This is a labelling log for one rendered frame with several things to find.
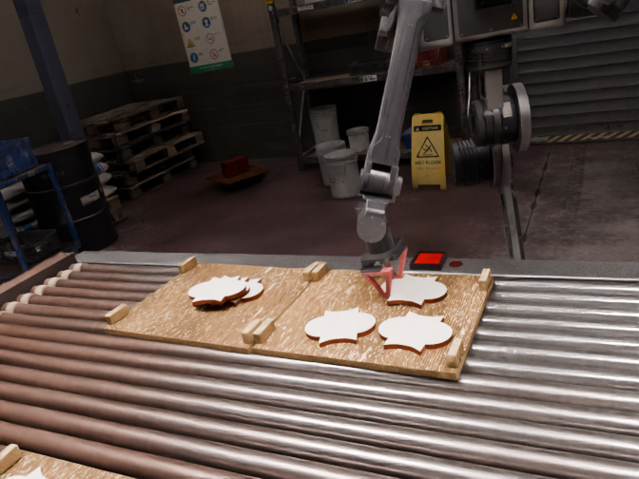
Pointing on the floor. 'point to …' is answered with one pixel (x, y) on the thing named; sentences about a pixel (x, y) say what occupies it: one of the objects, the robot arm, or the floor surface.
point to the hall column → (51, 72)
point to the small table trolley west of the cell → (16, 230)
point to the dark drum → (44, 195)
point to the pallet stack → (142, 143)
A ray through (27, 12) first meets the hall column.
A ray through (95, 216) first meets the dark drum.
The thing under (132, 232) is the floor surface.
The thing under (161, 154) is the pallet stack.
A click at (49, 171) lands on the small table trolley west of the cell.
